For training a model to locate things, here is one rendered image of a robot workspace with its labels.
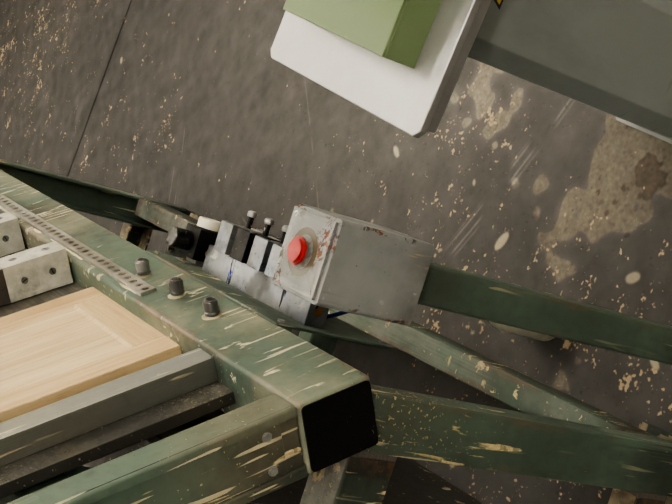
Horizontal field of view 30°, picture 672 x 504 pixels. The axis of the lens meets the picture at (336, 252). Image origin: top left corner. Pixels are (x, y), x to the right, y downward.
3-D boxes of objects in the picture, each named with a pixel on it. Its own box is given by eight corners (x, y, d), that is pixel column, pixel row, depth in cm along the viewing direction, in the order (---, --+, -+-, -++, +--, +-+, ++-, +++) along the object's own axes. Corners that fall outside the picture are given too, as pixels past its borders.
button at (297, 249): (318, 241, 168) (305, 238, 167) (309, 270, 169) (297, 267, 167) (303, 235, 172) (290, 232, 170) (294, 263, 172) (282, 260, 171)
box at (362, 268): (441, 247, 175) (339, 218, 164) (415, 328, 176) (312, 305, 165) (393, 229, 185) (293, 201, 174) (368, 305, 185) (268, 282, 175)
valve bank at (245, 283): (421, 268, 206) (303, 237, 192) (395, 350, 207) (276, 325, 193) (272, 207, 247) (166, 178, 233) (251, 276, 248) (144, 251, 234)
